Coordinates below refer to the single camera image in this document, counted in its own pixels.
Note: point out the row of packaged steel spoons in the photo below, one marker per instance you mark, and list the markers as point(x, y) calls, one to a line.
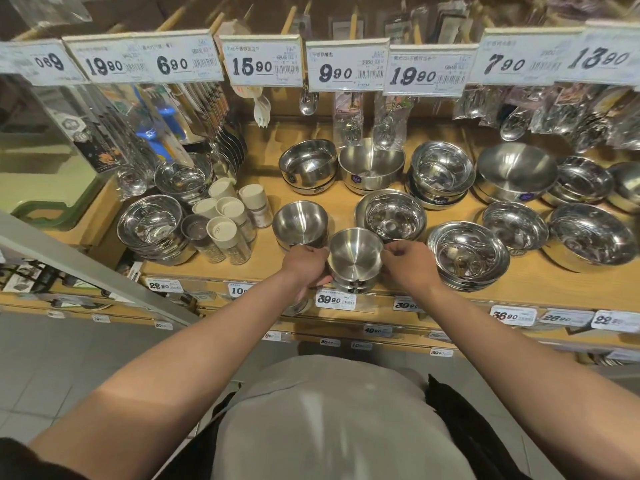
point(555, 114)

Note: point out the shallow shiny steel bowl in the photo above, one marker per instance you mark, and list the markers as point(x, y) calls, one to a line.
point(515, 225)

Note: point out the large wide steel bowl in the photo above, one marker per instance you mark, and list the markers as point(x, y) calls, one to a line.
point(515, 169)

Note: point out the person's left forearm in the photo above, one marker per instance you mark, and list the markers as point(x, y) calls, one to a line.
point(175, 364)

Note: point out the row of shelf edge labels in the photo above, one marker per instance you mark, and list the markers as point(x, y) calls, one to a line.
point(512, 314)

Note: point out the person's grey shirt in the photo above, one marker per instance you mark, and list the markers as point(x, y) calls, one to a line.
point(330, 419)

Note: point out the person's left hand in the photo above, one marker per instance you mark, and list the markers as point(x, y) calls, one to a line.
point(302, 269)

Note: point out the blue sticker steel bowl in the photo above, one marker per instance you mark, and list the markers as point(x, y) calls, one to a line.
point(371, 167)

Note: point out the dark packaged kitchenware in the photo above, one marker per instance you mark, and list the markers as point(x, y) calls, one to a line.
point(40, 282)

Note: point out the wooden display shelf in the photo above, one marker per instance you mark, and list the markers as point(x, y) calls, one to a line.
point(525, 282)

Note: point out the white plastic spork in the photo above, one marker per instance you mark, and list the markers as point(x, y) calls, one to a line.
point(261, 112)

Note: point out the row of packaged cutlery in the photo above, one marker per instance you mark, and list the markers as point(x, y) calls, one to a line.
point(205, 107)

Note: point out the small deep steel bowl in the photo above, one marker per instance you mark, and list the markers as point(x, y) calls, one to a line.
point(355, 254)

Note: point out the green rimmed bin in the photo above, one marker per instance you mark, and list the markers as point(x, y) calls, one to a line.
point(45, 207)

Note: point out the person's right thumb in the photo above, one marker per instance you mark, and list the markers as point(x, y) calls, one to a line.
point(386, 267)

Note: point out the tall steel bowl stack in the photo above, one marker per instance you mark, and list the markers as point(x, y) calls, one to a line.
point(150, 227)

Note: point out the shiny double steel bowl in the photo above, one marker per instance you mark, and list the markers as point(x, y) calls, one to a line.
point(395, 214)

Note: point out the small steel bowl stack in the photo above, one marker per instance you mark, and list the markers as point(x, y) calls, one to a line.
point(352, 287)

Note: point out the round steel bowl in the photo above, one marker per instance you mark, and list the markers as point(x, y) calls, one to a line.
point(627, 187)

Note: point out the grey metal bar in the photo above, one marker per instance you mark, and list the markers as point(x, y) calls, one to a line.
point(90, 272)

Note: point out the person's right hand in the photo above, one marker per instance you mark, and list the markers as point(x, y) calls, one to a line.
point(412, 269)

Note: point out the hanging steel spoon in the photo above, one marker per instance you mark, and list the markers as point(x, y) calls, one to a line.
point(308, 102)

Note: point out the wide rim steel bowl stack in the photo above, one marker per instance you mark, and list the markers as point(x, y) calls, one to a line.
point(467, 254)

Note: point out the steel lid spice shaker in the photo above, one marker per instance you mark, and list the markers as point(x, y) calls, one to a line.
point(199, 234)

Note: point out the clear packaged ladle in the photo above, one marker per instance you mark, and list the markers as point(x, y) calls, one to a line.
point(132, 182)

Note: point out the large shiny steel bowl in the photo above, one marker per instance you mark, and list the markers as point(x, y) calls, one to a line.
point(587, 239)

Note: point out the packaged steel spoon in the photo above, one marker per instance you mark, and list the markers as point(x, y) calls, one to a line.
point(350, 122)
point(389, 124)

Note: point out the person's right forearm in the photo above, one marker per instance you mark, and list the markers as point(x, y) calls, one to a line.
point(510, 364)

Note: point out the black packaged utensil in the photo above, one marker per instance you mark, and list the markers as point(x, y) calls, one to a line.
point(90, 137)

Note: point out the black banded steel bowl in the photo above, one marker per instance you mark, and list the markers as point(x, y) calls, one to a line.
point(307, 164)

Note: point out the person's left thumb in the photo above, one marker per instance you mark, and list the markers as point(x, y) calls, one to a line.
point(322, 281)

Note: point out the row of hanging price tags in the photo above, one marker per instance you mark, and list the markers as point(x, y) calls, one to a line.
point(345, 69)

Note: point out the white lid spice shaker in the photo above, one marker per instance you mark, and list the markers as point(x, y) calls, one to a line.
point(205, 208)
point(222, 187)
point(227, 242)
point(234, 214)
point(256, 204)

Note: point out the shiny steel bowl stack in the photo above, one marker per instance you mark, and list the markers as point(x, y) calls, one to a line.
point(182, 177)
point(582, 180)
point(442, 172)

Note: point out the matte steel bowl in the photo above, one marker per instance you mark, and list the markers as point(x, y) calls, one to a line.
point(300, 224)

